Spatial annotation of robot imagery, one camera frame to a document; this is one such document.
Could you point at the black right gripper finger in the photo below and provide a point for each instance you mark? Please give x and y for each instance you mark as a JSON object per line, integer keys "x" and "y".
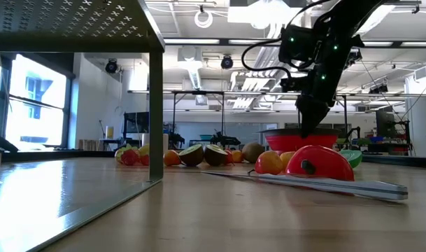
{"x": 320, "y": 112}
{"x": 307, "y": 119}

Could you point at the red collapsible colander bowl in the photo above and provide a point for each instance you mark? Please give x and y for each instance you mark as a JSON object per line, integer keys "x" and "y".
{"x": 286, "y": 141}

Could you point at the red half apple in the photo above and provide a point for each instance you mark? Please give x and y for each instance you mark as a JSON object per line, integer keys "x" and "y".
{"x": 324, "y": 161}

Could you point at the green pear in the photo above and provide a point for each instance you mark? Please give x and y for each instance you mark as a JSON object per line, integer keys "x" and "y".
{"x": 354, "y": 158}

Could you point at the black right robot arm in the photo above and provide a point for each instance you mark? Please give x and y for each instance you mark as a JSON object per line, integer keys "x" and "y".
{"x": 342, "y": 21}

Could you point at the black background robot arm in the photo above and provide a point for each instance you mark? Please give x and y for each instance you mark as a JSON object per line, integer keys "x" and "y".
{"x": 226, "y": 140}

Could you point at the whole brown kiwi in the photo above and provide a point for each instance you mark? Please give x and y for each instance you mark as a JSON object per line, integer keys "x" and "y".
{"x": 253, "y": 152}

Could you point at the black background machine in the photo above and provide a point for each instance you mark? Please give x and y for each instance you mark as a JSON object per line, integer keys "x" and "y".
{"x": 384, "y": 122}

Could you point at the bright ceiling light panel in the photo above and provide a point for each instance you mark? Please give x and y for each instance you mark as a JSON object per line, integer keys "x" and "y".
{"x": 265, "y": 15}

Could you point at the black round ceiling spotlight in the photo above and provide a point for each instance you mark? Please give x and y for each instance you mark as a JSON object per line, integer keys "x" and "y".
{"x": 227, "y": 62}
{"x": 111, "y": 66}

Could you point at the white cabinet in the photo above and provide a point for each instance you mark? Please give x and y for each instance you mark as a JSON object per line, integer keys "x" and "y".
{"x": 422, "y": 122}

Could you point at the teal bin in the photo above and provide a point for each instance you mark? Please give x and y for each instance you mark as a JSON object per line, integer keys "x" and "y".
{"x": 205, "y": 137}

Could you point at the red strawberry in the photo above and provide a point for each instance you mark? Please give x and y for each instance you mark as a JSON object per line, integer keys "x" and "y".
{"x": 145, "y": 160}
{"x": 128, "y": 157}

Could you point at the black monitor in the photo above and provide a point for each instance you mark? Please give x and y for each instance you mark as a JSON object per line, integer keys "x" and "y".
{"x": 137, "y": 122}

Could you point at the yellow container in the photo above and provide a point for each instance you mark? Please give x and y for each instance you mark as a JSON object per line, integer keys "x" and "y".
{"x": 110, "y": 133}

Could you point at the green perforated metal stand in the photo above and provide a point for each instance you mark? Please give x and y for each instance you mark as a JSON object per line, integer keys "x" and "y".
{"x": 76, "y": 21}

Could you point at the large window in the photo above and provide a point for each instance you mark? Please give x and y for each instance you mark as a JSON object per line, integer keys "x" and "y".
{"x": 37, "y": 87}

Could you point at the black metal gantry frame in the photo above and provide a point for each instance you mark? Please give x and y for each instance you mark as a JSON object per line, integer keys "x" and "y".
{"x": 200, "y": 92}

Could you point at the black aluminium table frame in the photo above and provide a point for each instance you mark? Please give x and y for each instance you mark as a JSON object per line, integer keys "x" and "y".
{"x": 58, "y": 155}

